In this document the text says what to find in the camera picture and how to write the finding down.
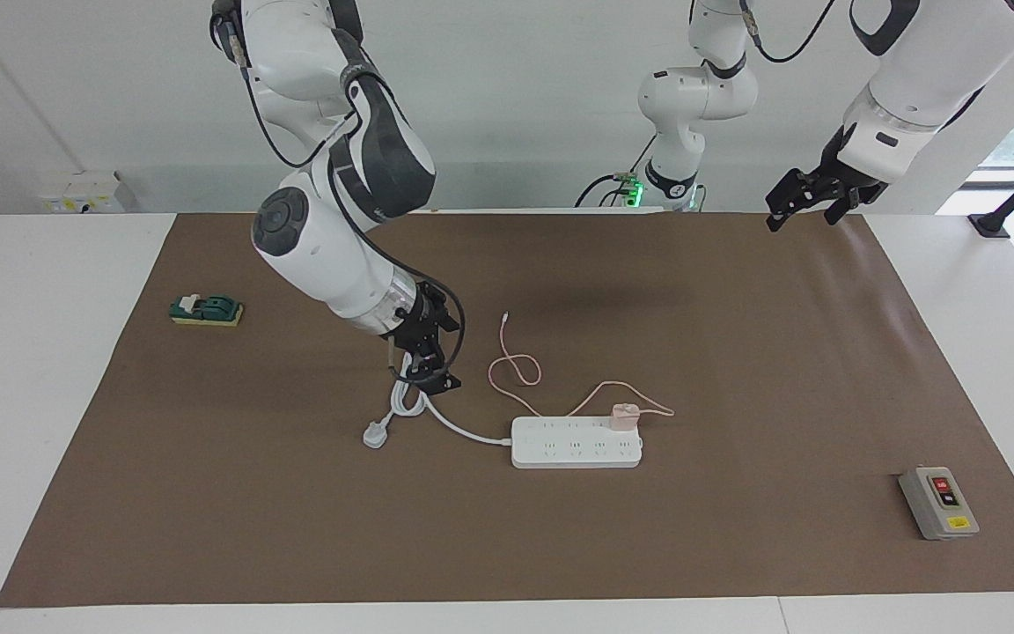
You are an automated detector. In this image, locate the grey push-button switch box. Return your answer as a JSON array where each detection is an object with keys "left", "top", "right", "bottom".
[{"left": 898, "top": 467, "right": 981, "bottom": 541}]

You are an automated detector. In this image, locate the pink charging cable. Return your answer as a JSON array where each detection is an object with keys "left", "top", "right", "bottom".
[{"left": 488, "top": 312, "right": 676, "bottom": 420}]

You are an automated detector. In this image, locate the brown table mat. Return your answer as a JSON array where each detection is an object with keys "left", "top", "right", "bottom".
[{"left": 0, "top": 211, "right": 1014, "bottom": 608}]

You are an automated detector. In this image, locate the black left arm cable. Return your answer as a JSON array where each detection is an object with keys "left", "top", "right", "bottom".
[{"left": 738, "top": 0, "right": 839, "bottom": 64}]

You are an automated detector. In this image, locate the black left base cable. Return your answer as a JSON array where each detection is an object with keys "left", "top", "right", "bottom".
[{"left": 575, "top": 132, "right": 659, "bottom": 210}]

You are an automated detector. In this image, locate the white wall socket box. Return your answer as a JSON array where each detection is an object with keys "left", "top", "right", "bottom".
[{"left": 39, "top": 172, "right": 136, "bottom": 214}]

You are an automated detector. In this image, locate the green knife switch yellow base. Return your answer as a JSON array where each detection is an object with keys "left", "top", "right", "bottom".
[{"left": 170, "top": 293, "right": 245, "bottom": 328}]

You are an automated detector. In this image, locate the white power strip with cord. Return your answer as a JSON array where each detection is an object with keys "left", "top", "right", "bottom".
[{"left": 362, "top": 352, "right": 643, "bottom": 469}]

